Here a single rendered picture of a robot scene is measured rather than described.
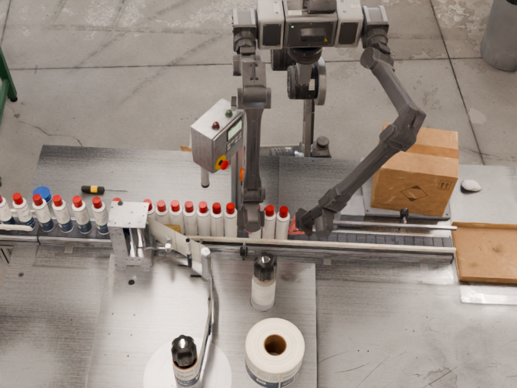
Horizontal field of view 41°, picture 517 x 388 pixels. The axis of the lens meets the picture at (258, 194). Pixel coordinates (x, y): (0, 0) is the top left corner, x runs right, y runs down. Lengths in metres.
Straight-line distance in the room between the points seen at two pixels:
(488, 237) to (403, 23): 2.47
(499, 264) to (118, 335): 1.51
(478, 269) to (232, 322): 1.01
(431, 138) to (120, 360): 1.47
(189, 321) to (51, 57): 2.70
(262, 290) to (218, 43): 2.66
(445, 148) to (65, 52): 2.86
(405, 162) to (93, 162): 1.33
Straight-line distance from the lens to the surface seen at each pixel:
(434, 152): 2.86
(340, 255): 2.81
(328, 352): 2.64
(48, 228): 2.88
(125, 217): 2.56
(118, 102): 4.52
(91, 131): 4.39
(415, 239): 2.88
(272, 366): 2.39
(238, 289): 2.68
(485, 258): 2.98
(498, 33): 4.84
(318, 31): 2.70
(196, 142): 2.40
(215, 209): 2.62
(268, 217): 2.65
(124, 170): 3.09
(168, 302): 2.66
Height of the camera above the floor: 3.23
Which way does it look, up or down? 54 degrees down
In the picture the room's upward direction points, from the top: 3 degrees clockwise
